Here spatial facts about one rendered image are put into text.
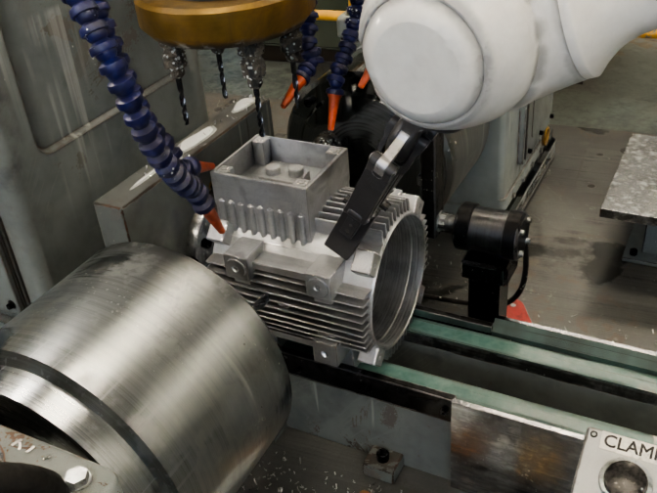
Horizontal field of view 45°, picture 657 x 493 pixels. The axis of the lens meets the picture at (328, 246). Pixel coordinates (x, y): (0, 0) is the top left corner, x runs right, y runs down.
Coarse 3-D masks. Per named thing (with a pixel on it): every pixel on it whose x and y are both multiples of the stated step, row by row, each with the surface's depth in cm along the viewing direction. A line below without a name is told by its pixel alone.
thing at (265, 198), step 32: (224, 160) 88; (256, 160) 93; (288, 160) 93; (320, 160) 91; (224, 192) 87; (256, 192) 85; (288, 192) 83; (320, 192) 84; (256, 224) 87; (288, 224) 85
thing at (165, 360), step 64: (128, 256) 70; (192, 256) 71; (64, 320) 62; (128, 320) 63; (192, 320) 65; (256, 320) 69; (0, 384) 58; (64, 384) 58; (128, 384) 59; (192, 384) 62; (256, 384) 68; (64, 448) 57; (128, 448) 58; (192, 448) 61; (256, 448) 69
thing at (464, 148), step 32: (352, 64) 106; (320, 96) 106; (352, 96) 104; (288, 128) 112; (320, 128) 109; (352, 128) 106; (384, 128) 104; (480, 128) 112; (352, 160) 109; (416, 160) 104; (448, 160) 103; (416, 192) 107; (448, 192) 106
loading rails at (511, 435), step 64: (448, 320) 97; (512, 320) 94; (320, 384) 94; (384, 384) 88; (448, 384) 88; (512, 384) 93; (576, 384) 89; (640, 384) 86; (384, 448) 93; (448, 448) 89; (512, 448) 83; (576, 448) 79
